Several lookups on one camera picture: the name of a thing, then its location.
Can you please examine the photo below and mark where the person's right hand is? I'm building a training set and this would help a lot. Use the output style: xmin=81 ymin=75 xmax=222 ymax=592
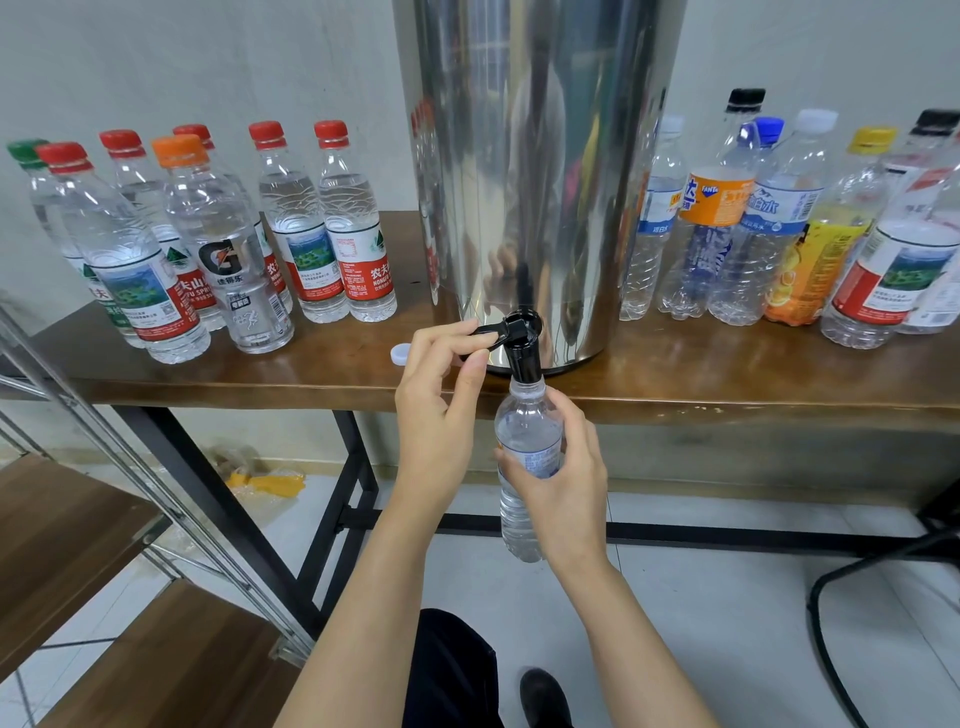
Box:
xmin=495 ymin=387 xmax=612 ymax=584

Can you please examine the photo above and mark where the person's left hand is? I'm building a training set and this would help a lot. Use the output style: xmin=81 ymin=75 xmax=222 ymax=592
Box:
xmin=393 ymin=319 xmax=500 ymax=522

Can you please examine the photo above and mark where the white-cap blue-label bottle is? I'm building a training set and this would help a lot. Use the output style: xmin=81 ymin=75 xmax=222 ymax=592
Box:
xmin=495 ymin=378 xmax=566 ymax=564

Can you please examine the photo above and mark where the green red label plastic bottle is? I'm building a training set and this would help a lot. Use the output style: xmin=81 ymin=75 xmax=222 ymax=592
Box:
xmin=247 ymin=120 xmax=350 ymax=324

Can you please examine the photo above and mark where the orange cap clear plastic bottle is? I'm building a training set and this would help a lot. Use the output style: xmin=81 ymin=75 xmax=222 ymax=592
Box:
xmin=151 ymin=133 xmax=297 ymax=356

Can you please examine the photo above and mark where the stainless steel water dispenser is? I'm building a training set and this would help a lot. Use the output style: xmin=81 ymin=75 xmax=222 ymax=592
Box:
xmin=393 ymin=0 xmax=689 ymax=377

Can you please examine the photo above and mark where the cluster of plastic bottles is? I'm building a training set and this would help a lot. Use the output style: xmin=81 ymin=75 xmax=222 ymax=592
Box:
xmin=618 ymin=87 xmax=960 ymax=351

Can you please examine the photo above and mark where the wooden metal shelf rack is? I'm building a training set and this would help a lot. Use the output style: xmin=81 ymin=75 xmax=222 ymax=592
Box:
xmin=0 ymin=307 xmax=317 ymax=728

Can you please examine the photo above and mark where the green label plastic water bottle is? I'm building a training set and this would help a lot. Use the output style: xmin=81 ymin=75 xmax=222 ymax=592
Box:
xmin=6 ymin=139 xmax=146 ymax=350

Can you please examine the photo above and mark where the person's left forearm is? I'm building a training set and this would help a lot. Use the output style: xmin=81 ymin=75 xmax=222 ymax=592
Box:
xmin=273 ymin=502 xmax=470 ymax=728

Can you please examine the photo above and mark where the person's right forearm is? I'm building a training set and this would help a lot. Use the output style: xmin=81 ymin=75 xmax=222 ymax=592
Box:
xmin=565 ymin=558 xmax=722 ymax=728

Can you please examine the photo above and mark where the person's black shoe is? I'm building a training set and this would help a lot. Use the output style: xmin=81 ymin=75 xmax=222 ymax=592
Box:
xmin=519 ymin=667 xmax=575 ymax=728

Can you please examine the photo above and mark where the person's black trouser leg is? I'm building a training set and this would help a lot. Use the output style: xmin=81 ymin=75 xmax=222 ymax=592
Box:
xmin=402 ymin=607 xmax=506 ymax=728

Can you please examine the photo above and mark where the yellow debris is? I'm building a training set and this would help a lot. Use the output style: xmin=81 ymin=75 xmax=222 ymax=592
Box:
xmin=225 ymin=465 xmax=308 ymax=500

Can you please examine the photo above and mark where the black metal table frame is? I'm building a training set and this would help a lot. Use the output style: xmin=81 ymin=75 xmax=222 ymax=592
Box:
xmin=112 ymin=402 xmax=960 ymax=639

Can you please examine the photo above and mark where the wooden stool with black frame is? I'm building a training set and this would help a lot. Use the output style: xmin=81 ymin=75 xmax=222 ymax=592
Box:
xmin=807 ymin=483 xmax=960 ymax=728

